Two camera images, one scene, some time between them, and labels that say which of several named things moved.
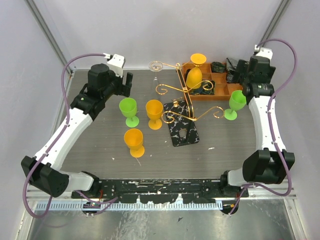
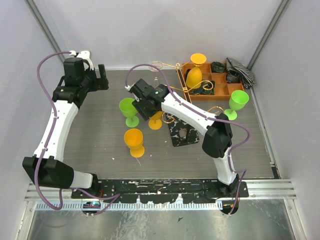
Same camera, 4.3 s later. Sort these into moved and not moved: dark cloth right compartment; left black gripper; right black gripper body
Moved: left black gripper; right black gripper body
Not moved: dark cloth right compartment
